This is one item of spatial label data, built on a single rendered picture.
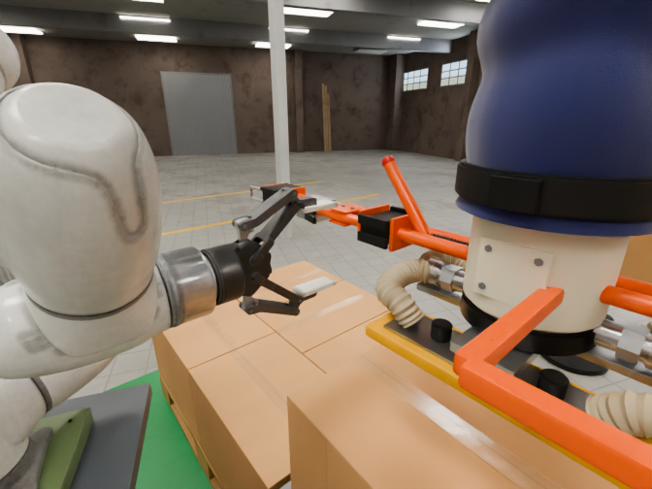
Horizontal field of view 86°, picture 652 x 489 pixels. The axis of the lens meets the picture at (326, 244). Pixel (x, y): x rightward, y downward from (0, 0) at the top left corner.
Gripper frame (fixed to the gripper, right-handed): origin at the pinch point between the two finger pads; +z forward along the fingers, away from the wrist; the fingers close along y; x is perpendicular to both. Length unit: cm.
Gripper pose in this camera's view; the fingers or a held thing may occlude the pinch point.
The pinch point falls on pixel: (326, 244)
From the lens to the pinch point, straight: 57.3
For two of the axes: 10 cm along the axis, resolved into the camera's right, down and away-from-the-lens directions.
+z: 7.6, -2.2, 6.1
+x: 6.5, 2.7, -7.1
